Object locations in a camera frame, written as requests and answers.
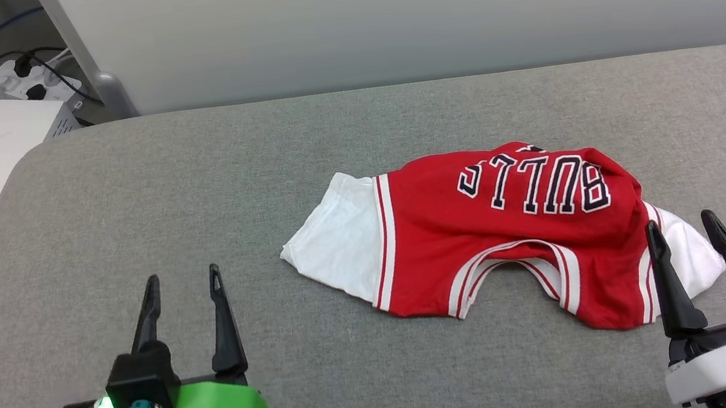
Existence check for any white power strip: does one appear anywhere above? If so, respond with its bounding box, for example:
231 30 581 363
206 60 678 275
0 49 87 122

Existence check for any red white Bulls jersey shirt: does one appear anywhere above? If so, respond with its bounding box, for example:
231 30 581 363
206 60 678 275
268 113 726 378

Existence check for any grey partition post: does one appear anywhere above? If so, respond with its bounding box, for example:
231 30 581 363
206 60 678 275
36 0 140 130

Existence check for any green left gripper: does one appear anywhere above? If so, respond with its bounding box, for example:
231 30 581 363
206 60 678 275
121 258 270 408

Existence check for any white partition panel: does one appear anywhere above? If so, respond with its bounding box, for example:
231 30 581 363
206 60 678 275
52 0 726 146

